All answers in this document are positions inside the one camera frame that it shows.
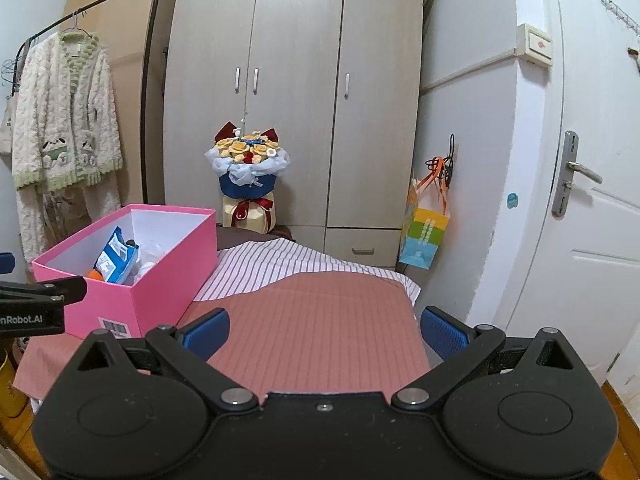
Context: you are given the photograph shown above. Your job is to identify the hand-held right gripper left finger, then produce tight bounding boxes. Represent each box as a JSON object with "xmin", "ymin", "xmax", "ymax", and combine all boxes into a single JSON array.
[{"xmin": 67, "ymin": 308, "xmax": 261, "ymax": 413}]

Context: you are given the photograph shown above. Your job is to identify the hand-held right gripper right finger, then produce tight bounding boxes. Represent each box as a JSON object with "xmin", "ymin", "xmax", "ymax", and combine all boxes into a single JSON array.
[{"xmin": 390, "ymin": 306, "xmax": 581, "ymax": 413}]

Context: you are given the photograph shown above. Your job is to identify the blue wet wipes pack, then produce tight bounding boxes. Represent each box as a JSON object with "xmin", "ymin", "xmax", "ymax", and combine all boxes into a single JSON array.
[{"xmin": 93, "ymin": 226, "xmax": 140, "ymax": 286}]

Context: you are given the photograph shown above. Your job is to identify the pink cardboard box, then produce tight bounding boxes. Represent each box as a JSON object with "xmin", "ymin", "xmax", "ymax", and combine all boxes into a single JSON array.
[{"xmin": 31, "ymin": 204, "xmax": 218, "ymax": 340}]

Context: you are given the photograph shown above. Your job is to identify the white bath pouf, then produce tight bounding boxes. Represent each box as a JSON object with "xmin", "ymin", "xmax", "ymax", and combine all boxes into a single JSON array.
[{"xmin": 132, "ymin": 242, "xmax": 173, "ymax": 278}]

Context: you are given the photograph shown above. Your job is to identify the white striped bed sheet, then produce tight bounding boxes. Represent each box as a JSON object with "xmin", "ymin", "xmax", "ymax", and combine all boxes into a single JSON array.
[{"xmin": 192, "ymin": 239, "xmax": 422, "ymax": 306}]

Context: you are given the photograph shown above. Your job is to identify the colourful paper gift bag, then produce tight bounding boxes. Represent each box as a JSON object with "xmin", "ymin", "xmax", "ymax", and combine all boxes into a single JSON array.
[{"xmin": 398, "ymin": 156, "xmax": 452, "ymax": 272}]

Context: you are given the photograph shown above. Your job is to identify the dark brown bed cover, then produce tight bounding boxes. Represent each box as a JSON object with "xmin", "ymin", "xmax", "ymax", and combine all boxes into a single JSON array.
[{"xmin": 216, "ymin": 227, "xmax": 296, "ymax": 251}]

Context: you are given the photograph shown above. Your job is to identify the pink striped blanket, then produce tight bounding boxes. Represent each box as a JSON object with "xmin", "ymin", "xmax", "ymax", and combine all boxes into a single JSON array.
[{"xmin": 12, "ymin": 270, "xmax": 431, "ymax": 401}]

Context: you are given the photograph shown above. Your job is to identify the white door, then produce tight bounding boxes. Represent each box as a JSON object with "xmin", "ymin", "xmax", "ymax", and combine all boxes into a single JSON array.
[{"xmin": 492, "ymin": 0, "xmax": 640, "ymax": 386}]

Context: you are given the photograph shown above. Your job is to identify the flower bouquet with blue wrap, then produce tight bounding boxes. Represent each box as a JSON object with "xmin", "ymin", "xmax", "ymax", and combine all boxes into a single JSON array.
[{"xmin": 204, "ymin": 119, "xmax": 292, "ymax": 235}]

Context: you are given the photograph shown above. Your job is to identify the cream and green fluffy cardigan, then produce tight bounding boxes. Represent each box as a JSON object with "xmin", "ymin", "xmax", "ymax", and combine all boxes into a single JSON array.
[{"xmin": 11, "ymin": 30, "xmax": 125, "ymax": 266}]

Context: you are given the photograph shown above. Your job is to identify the clothes hanger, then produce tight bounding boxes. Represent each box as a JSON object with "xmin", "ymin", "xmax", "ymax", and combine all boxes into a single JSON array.
[{"xmin": 57, "ymin": 10, "xmax": 96, "ymax": 42}]

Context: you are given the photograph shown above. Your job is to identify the light wooden board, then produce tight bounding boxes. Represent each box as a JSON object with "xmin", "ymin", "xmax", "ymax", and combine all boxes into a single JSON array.
[{"xmin": 62, "ymin": 0, "xmax": 181, "ymax": 208}]

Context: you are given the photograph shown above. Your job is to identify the beige wardrobe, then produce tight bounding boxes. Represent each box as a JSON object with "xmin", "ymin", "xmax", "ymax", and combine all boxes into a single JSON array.
[{"xmin": 162, "ymin": 0, "xmax": 433, "ymax": 268}]

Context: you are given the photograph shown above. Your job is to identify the black clothes rack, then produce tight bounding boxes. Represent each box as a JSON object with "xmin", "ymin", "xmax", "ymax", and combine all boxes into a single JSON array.
[{"xmin": 14, "ymin": 0, "xmax": 162, "ymax": 206}]

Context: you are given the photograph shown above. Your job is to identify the black wall hook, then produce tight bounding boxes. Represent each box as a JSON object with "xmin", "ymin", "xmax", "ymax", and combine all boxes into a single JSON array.
[{"xmin": 425, "ymin": 134, "xmax": 458, "ymax": 188}]

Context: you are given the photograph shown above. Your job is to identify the wire hangers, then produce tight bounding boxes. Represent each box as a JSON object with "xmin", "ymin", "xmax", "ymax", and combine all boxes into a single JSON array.
[{"xmin": 0, "ymin": 57, "xmax": 21, "ymax": 93}]

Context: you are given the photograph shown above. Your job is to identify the metal door handle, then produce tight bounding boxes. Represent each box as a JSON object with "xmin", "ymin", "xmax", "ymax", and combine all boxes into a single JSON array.
[{"xmin": 551, "ymin": 131, "xmax": 603, "ymax": 218}]

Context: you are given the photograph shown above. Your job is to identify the white light switch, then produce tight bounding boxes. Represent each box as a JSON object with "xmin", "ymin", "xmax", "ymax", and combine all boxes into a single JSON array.
[{"xmin": 515, "ymin": 23, "xmax": 555, "ymax": 67}]

